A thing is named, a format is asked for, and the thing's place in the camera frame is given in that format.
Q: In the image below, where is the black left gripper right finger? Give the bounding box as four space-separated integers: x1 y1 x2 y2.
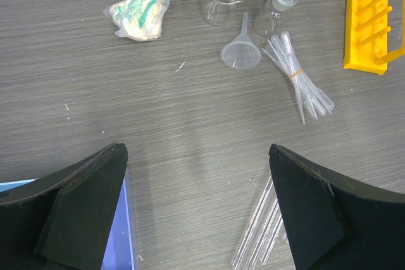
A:
269 144 404 269

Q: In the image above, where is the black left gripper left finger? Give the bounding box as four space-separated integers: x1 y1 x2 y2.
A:
0 142 129 270

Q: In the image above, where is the clear glass test tube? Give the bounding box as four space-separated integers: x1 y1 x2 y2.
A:
244 199 282 269
232 177 273 269
259 216 283 265

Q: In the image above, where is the yellow test tube rack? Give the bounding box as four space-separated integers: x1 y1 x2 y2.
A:
343 0 404 75

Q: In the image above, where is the blue three-compartment organizer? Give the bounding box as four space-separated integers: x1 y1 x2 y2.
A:
0 168 137 270

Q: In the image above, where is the bundle of plastic pipettes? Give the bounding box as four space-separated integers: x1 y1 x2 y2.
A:
262 31 335 124

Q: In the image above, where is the clear plastic funnel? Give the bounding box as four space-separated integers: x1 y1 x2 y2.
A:
220 11 261 70

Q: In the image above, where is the crumpled plastic glove packet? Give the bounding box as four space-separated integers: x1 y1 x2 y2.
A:
103 0 170 42

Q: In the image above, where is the clear glass stoppered bottle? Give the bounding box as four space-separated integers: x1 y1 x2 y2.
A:
253 0 299 37

